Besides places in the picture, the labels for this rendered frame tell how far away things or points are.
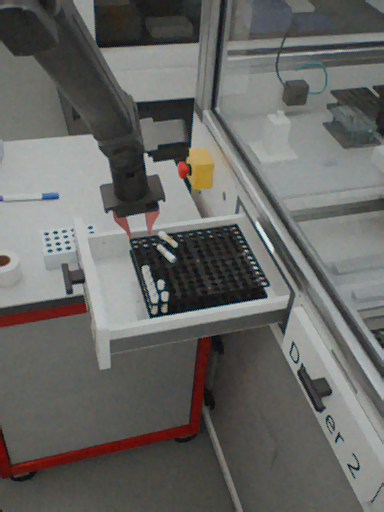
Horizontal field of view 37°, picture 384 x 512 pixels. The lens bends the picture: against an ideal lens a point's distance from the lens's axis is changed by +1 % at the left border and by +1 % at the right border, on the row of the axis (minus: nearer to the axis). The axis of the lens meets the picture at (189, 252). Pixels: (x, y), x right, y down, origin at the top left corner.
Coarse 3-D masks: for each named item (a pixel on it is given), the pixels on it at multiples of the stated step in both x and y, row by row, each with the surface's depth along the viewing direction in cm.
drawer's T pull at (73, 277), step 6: (66, 264) 103; (66, 270) 101; (78, 270) 102; (66, 276) 100; (72, 276) 100; (78, 276) 101; (84, 276) 101; (66, 282) 99; (72, 282) 100; (78, 282) 100; (84, 282) 101; (66, 288) 98; (72, 288) 98; (66, 294) 98; (72, 294) 99
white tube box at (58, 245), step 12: (60, 228) 127; (72, 228) 128; (96, 228) 128; (48, 240) 126; (60, 240) 124; (72, 240) 125; (48, 252) 123; (60, 252) 122; (72, 252) 122; (48, 264) 122; (60, 264) 123
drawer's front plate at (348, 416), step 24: (288, 336) 99; (312, 336) 91; (288, 360) 101; (312, 360) 92; (336, 384) 85; (312, 408) 94; (336, 408) 86; (360, 408) 82; (336, 432) 87; (360, 432) 80; (360, 456) 81; (360, 480) 82
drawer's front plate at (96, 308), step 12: (84, 228) 108; (84, 240) 105; (84, 252) 103; (84, 264) 100; (96, 276) 99; (84, 288) 106; (96, 288) 96; (96, 300) 94; (96, 312) 92; (96, 324) 91; (96, 336) 94; (108, 336) 92; (96, 348) 99; (108, 348) 94; (108, 360) 96
